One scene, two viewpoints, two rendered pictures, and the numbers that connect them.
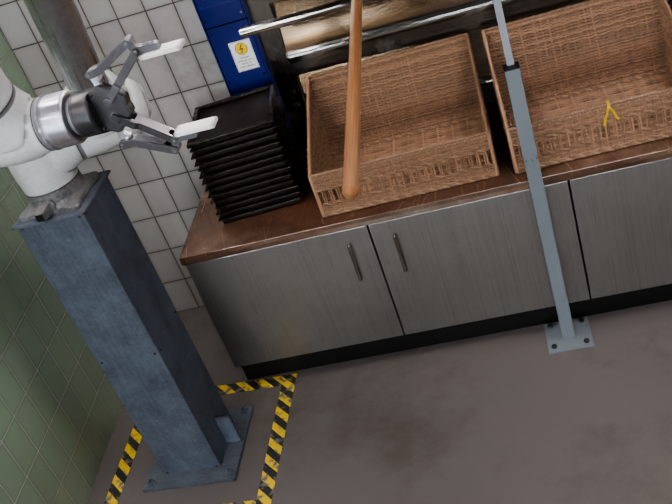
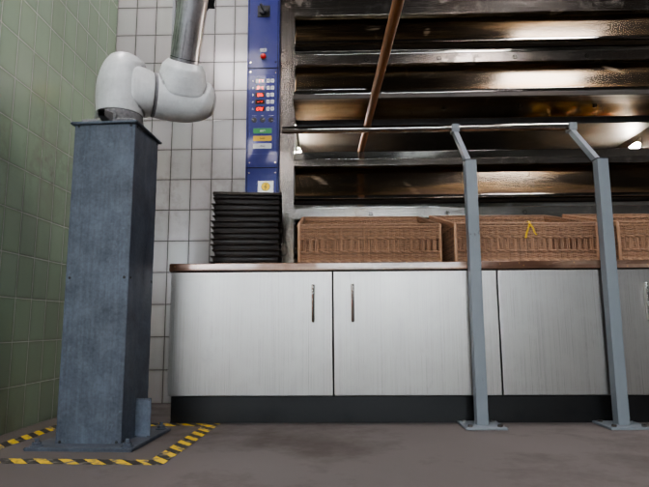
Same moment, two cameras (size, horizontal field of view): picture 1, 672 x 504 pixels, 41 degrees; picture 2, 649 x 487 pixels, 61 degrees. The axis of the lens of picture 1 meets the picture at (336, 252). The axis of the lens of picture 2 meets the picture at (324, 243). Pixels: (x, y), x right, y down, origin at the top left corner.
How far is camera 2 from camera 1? 1.70 m
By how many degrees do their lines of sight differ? 43
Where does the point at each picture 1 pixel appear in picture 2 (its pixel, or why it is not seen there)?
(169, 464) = (67, 429)
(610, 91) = not seen: hidden behind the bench
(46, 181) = (120, 98)
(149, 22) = (211, 157)
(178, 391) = (124, 328)
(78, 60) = (193, 16)
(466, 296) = (397, 364)
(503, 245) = (437, 319)
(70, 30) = not seen: outside the picture
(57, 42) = not seen: outside the picture
